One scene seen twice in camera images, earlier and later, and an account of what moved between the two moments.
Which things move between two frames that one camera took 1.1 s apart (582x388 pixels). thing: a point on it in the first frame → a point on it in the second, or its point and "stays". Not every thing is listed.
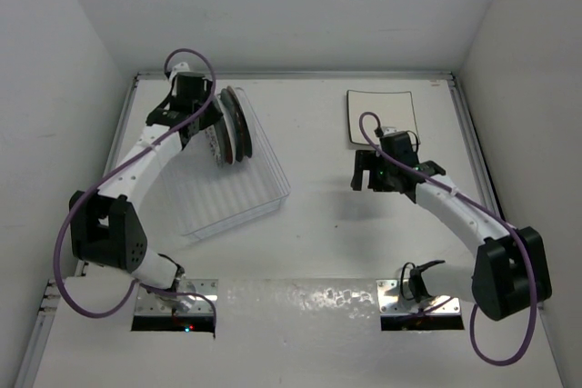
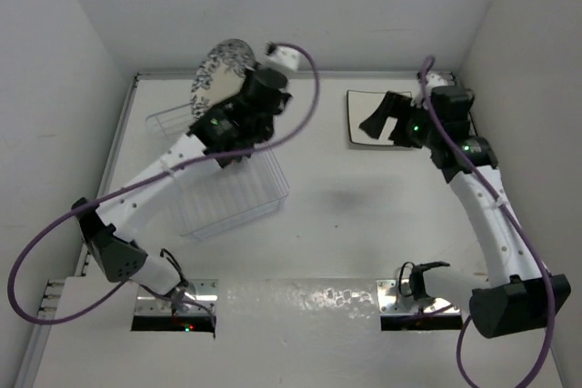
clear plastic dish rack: x=205 y=197 stays
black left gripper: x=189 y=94 → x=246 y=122
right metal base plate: x=391 y=301 stays
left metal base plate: x=150 y=304 stays
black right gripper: x=365 y=160 → x=393 y=105
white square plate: x=395 y=109 stays
